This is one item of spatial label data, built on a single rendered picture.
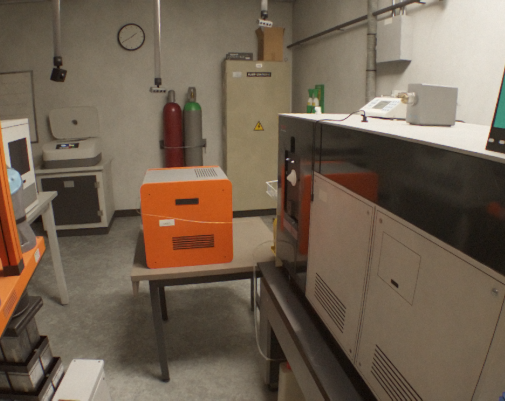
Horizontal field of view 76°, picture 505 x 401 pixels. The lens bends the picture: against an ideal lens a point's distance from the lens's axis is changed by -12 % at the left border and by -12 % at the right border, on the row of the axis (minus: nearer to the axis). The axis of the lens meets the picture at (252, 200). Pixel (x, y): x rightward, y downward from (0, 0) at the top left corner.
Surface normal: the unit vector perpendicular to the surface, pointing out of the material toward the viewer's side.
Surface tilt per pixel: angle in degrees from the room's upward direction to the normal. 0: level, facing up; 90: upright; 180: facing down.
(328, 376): 0
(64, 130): 105
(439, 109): 90
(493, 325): 90
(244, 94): 90
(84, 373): 0
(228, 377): 0
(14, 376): 90
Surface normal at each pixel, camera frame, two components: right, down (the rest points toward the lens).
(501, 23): -0.98, 0.06
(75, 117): 0.21, 0.51
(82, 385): 0.00, -0.96
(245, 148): 0.22, 0.27
